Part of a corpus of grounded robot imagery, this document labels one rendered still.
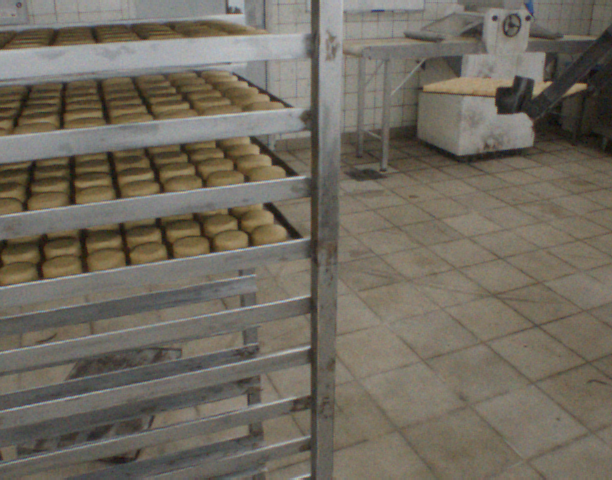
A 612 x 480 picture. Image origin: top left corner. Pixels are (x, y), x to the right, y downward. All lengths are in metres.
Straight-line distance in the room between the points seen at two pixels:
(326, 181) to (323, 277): 0.14
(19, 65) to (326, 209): 0.40
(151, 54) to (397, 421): 1.66
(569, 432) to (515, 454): 0.24
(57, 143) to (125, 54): 0.13
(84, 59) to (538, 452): 1.81
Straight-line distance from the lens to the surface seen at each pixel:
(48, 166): 0.92
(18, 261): 0.86
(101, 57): 0.69
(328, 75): 0.72
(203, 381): 0.87
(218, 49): 0.70
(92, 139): 0.71
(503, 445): 2.10
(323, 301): 0.82
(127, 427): 2.13
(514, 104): 2.15
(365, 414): 2.13
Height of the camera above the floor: 1.40
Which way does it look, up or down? 25 degrees down
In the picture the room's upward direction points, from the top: straight up
